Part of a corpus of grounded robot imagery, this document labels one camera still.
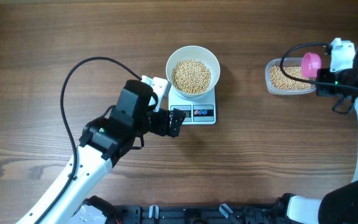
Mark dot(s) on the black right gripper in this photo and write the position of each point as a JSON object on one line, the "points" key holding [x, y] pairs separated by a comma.
{"points": [[324, 90]]}

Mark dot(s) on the pile of yellow soybeans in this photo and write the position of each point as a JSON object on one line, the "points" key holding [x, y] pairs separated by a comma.
{"points": [[280, 81]]}

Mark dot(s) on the clear plastic food container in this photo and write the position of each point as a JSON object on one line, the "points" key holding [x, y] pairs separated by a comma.
{"points": [[288, 62]]}

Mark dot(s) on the soybeans in bowl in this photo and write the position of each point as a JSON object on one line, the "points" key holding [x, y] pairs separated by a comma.
{"points": [[191, 76]]}

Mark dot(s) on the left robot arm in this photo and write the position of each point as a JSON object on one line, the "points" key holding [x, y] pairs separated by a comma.
{"points": [[103, 142]]}

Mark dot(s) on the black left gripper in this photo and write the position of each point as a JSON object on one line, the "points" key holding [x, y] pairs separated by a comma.
{"points": [[163, 128]]}

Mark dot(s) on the pink plastic scoop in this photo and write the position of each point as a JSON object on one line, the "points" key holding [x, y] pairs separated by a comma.
{"points": [[310, 64]]}

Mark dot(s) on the white round bowl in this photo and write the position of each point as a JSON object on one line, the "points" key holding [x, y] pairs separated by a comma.
{"points": [[193, 52]]}

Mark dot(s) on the white digital kitchen scale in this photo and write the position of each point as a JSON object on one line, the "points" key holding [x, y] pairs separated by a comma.
{"points": [[198, 111]]}

